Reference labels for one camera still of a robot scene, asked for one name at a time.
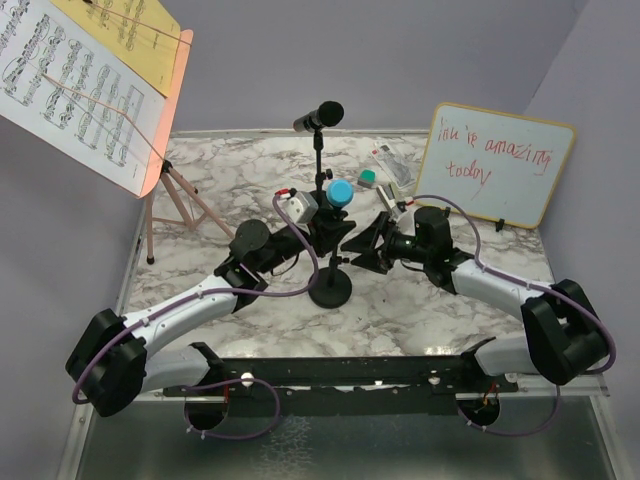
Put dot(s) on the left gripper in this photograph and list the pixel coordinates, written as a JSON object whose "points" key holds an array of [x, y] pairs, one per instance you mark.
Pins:
{"points": [[326, 228]]}

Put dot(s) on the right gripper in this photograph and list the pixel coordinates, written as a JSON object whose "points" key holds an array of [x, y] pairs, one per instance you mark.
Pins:
{"points": [[378, 258]]}

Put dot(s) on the blue toy microphone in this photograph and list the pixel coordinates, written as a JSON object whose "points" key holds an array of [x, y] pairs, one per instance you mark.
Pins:
{"points": [[339, 193]]}

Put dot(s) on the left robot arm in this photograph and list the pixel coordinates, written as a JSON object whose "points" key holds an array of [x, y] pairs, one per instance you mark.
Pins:
{"points": [[119, 357]]}

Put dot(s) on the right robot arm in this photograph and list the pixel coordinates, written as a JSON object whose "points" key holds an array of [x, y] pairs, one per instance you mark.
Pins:
{"points": [[561, 339]]}

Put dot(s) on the green whiteboard eraser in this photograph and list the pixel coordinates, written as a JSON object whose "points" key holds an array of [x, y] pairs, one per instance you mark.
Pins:
{"points": [[367, 178]]}

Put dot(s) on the packaged item flat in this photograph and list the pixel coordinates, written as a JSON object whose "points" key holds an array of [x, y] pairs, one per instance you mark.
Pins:
{"points": [[394, 165]]}

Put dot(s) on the black microphone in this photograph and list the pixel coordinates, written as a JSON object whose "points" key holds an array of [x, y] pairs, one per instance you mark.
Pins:
{"points": [[328, 115]]}

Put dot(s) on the pink music stand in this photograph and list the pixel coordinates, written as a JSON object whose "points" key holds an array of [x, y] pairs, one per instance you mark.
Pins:
{"points": [[161, 170]]}

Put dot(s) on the yellow sheet music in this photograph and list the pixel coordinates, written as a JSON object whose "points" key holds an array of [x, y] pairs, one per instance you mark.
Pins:
{"points": [[141, 33]]}

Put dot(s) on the white sheet music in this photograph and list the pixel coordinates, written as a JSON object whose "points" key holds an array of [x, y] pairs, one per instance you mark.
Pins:
{"points": [[65, 88]]}

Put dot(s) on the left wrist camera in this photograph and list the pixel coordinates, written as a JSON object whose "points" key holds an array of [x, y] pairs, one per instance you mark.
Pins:
{"points": [[300, 207]]}

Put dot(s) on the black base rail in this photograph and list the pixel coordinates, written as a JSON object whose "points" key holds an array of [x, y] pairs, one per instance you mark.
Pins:
{"points": [[339, 386]]}

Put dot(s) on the small whiteboard yellow frame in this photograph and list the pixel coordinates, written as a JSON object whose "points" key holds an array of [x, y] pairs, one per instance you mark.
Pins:
{"points": [[495, 165]]}

